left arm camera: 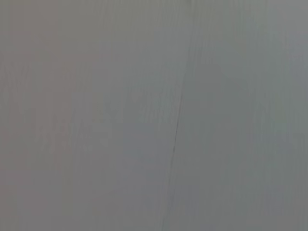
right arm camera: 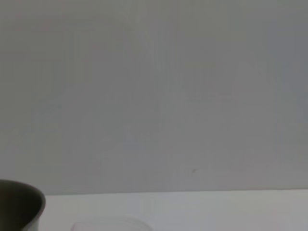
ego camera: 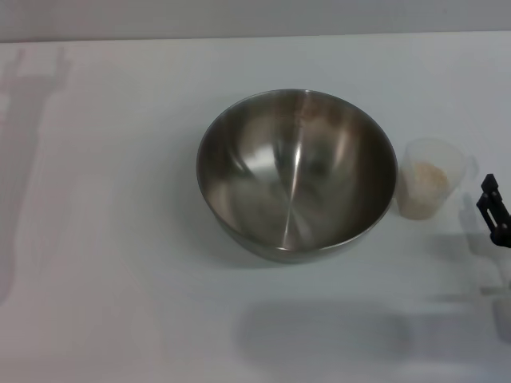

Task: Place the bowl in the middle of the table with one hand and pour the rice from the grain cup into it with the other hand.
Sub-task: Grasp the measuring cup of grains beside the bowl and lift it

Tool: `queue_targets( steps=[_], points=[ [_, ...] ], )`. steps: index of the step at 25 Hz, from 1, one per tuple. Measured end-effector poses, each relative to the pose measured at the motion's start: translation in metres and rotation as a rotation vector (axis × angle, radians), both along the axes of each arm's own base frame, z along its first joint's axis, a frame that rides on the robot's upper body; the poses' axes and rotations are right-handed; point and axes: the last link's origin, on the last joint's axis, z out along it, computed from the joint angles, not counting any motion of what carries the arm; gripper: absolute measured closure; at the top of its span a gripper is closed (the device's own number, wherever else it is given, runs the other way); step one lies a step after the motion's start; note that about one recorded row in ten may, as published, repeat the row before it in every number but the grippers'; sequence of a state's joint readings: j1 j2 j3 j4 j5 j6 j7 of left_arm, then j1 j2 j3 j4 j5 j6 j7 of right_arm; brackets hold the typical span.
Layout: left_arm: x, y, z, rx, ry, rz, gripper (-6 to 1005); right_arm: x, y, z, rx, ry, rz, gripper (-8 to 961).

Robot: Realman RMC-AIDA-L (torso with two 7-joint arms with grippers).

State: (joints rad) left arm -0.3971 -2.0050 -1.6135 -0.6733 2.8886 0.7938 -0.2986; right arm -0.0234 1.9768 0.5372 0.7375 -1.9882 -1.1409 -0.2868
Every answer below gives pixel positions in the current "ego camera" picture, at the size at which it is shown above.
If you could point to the white uncooked rice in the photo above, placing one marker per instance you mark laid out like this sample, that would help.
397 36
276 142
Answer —
425 187

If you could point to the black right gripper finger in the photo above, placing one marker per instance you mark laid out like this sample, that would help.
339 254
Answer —
497 215

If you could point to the clear plastic measuring cup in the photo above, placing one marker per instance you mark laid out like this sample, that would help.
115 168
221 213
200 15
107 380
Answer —
455 159

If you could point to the stainless steel mixing bowl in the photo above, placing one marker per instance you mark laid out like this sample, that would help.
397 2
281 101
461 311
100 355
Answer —
247 171

